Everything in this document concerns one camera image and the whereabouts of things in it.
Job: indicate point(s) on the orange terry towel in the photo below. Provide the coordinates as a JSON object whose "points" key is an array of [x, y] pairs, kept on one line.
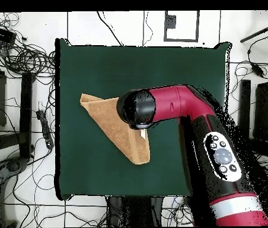
{"points": [[110, 118]]}

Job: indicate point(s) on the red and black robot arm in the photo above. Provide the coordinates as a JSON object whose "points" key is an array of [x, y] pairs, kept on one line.
{"points": [[179, 102]]}

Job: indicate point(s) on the dark green table cloth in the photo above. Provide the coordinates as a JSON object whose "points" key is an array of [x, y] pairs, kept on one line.
{"points": [[89, 166]]}

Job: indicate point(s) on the black power strip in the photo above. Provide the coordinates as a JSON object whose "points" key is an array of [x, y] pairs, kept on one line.
{"points": [[45, 130]]}

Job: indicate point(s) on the black bar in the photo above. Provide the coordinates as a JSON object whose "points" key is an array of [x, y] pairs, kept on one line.
{"points": [[26, 114], [244, 106]]}

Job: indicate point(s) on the black rounded stand base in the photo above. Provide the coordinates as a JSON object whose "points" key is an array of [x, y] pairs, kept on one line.
{"points": [[13, 166]]}

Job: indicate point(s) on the black power adapter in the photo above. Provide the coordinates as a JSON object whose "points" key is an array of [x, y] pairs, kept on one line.
{"points": [[257, 70]]}

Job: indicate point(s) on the black rod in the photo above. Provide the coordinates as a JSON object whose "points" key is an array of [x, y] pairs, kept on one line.
{"points": [[259, 32]]}

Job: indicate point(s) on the black rectangular box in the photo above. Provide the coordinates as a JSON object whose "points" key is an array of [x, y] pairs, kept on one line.
{"points": [[0, 34]]}

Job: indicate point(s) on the grey square frame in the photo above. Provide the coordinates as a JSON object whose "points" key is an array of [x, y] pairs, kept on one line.
{"points": [[165, 28]]}

